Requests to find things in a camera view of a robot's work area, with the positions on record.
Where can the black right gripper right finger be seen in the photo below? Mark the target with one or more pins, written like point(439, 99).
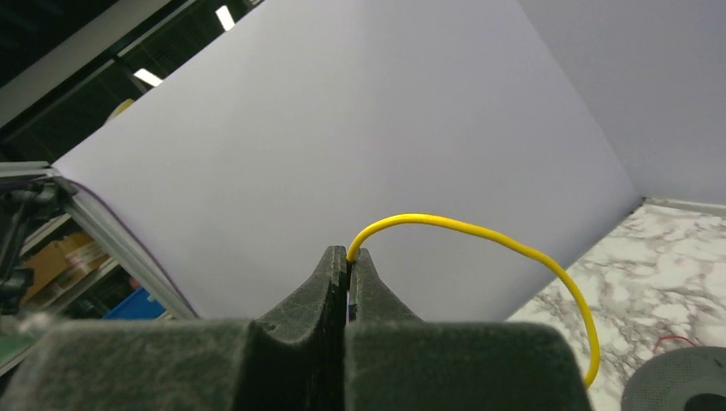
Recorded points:
point(397, 361)

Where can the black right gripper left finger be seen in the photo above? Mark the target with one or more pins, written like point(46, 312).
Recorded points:
point(288, 359)

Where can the grey perforated cable spool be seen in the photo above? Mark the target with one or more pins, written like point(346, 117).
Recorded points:
point(683, 379)

